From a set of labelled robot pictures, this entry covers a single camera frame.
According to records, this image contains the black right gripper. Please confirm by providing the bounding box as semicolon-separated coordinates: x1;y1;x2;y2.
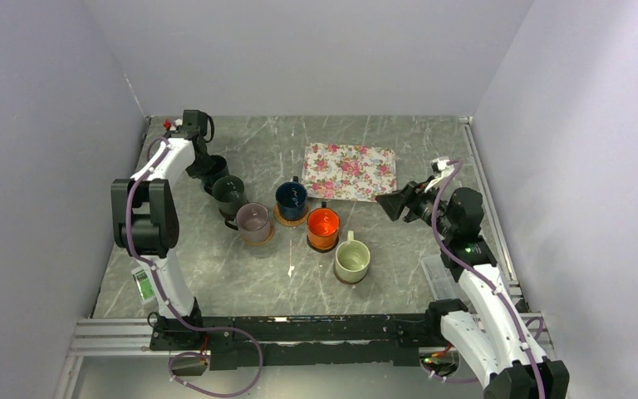
375;175;456;239

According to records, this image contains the dark green mug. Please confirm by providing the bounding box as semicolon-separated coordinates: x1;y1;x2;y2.
201;155;229;195

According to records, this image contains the pale green mug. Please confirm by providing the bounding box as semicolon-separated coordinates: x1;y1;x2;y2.
334;230;371;281

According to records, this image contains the grey green mug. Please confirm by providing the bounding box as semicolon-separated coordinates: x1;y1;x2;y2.
212;175;248;212

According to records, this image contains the orange mug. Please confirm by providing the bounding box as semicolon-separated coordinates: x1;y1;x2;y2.
307;201;340;248

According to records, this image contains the orange black round coaster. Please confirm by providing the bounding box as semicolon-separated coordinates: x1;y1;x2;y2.
306;237;339;254

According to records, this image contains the dark wooden coaster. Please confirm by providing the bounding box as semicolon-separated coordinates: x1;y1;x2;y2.
218;208;238;219
334;273;366;285

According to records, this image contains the navy blue mug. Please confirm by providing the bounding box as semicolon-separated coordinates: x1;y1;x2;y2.
275;176;308;221

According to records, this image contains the mauve grey mug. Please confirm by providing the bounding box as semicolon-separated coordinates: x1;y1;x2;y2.
224;203;274;240

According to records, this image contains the woven rattan coaster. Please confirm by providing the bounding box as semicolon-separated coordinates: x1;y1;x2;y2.
273;204;310;228
240;228;275;246

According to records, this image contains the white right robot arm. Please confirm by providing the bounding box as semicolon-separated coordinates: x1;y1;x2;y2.
375;181;570;398

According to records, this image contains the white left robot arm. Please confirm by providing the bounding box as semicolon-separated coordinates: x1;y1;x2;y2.
110;110;215;349

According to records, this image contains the floral serving tray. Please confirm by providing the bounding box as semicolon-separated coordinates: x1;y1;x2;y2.
300;143;397;202

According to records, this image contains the green label tag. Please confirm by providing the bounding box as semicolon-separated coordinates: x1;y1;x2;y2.
131;267;156;305

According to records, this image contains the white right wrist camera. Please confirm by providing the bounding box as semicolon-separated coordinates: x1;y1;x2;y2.
424;156;463;192

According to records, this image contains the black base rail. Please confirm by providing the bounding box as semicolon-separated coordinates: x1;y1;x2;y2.
149;313;448;371

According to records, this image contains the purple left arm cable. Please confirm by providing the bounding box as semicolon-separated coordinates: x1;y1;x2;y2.
125;136;265;399

